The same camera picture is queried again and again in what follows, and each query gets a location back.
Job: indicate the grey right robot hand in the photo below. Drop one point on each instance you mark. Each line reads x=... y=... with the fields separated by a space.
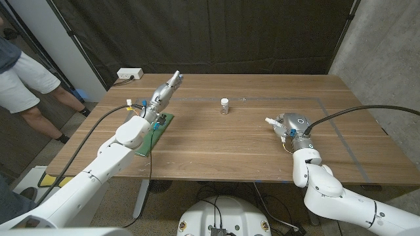
x=295 y=123

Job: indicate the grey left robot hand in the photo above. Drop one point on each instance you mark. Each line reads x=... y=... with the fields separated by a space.
x=162 y=95

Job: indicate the white toothpaste tube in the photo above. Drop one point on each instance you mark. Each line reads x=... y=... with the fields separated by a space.
x=270 y=121

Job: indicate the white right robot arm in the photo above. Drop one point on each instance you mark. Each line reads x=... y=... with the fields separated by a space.
x=328 y=193

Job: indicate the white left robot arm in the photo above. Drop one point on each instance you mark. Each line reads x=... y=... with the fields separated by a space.
x=85 y=177

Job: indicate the small clear bottle white cap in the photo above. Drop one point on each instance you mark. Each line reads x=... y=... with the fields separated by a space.
x=224 y=106

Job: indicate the green circuit board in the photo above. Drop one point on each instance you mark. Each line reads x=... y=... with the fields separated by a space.
x=165 y=123

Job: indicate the white power strip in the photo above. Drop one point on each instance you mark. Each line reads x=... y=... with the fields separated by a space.
x=129 y=73

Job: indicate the grey tape outline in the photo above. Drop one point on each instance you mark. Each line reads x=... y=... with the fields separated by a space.
x=341 y=137

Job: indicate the black backdrop cloth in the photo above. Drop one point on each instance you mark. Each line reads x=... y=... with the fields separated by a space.
x=213 y=32

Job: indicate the black round floor fan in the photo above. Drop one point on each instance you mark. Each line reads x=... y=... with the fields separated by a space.
x=160 y=186

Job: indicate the black backdrop stand pole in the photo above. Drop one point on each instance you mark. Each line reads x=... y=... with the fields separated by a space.
x=344 y=36
x=78 y=46

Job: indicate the white table leg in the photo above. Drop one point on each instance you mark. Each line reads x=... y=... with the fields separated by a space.
x=141 y=200

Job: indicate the black power adapter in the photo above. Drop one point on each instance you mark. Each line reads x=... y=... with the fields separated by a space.
x=295 y=230

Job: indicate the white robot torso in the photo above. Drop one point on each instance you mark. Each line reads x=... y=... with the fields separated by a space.
x=223 y=216

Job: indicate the yellow and black floor object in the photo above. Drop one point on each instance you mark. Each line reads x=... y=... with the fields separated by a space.
x=49 y=180

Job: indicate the person in white shorts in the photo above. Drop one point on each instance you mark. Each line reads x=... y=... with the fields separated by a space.
x=19 y=85

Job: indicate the person in blue jeans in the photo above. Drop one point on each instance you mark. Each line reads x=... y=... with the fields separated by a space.
x=13 y=203

